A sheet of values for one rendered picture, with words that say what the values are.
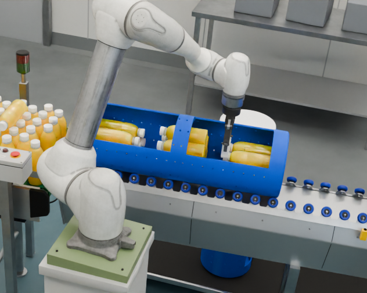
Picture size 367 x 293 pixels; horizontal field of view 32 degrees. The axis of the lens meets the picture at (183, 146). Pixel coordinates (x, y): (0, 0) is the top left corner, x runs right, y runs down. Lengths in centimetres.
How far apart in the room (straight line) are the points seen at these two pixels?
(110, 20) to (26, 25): 454
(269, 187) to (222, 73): 51
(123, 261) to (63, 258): 21
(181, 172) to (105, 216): 60
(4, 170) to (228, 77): 96
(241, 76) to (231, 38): 355
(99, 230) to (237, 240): 86
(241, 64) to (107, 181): 71
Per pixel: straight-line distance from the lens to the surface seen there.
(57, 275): 224
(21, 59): 316
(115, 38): 211
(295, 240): 278
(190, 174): 264
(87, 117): 219
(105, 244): 221
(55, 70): 607
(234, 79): 246
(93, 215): 213
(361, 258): 287
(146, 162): 265
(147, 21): 197
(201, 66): 250
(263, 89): 533
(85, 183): 212
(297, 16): 508
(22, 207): 286
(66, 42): 651
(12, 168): 262
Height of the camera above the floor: 248
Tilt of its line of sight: 30 degrees down
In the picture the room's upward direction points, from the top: 6 degrees clockwise
